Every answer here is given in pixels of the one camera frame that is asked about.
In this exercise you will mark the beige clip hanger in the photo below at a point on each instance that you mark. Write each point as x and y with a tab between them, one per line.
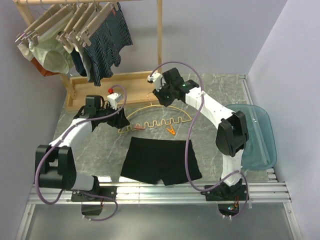
91	19

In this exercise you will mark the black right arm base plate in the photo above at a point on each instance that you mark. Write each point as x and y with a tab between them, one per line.
226	195

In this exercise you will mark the pink clothes peg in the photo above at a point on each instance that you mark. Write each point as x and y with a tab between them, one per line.
139	127

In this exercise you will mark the black boxer underwear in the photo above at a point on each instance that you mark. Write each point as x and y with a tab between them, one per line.
152	160

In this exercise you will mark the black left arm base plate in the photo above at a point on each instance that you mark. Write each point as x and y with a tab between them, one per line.
101	194

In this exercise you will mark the translucent blue plastic bin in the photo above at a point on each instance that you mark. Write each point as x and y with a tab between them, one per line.
260	152

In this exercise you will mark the aluminium mounting rail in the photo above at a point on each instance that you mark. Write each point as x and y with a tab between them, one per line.
133	193

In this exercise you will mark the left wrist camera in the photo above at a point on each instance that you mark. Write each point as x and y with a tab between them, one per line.
113	98

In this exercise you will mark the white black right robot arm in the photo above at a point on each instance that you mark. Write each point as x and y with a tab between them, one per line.
232	131

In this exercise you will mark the orange clothes peg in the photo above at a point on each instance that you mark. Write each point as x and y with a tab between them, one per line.
171	130

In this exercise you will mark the light green underwear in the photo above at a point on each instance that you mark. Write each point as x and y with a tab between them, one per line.
49	52

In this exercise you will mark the navy striped boxer underwear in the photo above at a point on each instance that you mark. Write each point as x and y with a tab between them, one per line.
106	43

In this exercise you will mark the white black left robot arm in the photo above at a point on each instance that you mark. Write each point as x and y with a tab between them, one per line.
55	163

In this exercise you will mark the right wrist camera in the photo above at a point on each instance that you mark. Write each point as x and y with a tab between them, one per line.
156	79

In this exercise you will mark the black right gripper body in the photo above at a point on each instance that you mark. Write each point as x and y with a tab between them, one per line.
165	95

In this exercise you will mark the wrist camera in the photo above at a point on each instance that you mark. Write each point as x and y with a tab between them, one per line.
156	79
113	98

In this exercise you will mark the dark blue underwear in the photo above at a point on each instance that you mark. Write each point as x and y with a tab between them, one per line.
78	63

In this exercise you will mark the orange underwear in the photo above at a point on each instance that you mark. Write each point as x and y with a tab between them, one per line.
41	69

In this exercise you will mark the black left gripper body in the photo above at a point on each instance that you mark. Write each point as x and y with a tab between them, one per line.
108	111

